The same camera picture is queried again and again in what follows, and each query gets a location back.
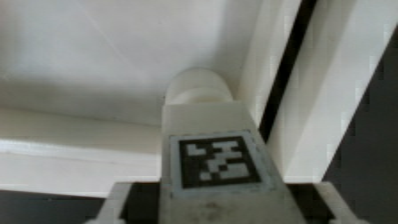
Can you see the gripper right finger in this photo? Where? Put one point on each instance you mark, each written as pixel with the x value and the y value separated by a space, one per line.
pixel 336 204

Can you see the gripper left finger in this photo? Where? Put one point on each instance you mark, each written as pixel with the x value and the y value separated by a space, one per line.
pixel 110 211

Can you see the white square tabletop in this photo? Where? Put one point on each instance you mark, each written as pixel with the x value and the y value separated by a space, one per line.
pixel 91 54

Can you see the white U-shaped obstacle fence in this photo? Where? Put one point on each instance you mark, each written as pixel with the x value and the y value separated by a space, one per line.
pixel 348 33

